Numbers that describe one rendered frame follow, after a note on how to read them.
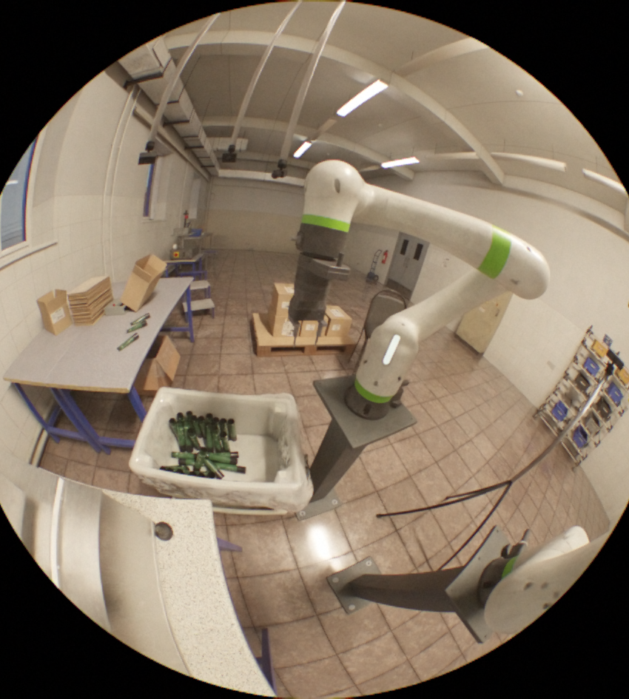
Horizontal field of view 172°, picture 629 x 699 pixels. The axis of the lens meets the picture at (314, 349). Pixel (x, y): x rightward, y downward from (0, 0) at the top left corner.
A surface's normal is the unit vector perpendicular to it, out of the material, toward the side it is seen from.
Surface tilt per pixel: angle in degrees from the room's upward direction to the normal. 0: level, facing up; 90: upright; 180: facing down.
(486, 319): 91
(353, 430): 0
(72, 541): 0
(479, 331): 90
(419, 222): 105
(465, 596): 0
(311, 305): 87
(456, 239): 111
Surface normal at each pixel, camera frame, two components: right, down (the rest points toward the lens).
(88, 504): 0.19, -0.82
